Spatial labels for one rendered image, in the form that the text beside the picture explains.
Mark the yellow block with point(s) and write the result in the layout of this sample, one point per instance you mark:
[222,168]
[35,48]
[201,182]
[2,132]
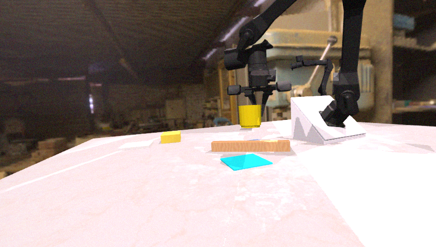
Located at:
[170,137]

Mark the orange flat bar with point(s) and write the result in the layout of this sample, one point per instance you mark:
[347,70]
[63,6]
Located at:
[251,146]

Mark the yellow cup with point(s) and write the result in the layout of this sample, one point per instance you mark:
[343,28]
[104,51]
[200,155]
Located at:
[250,116]

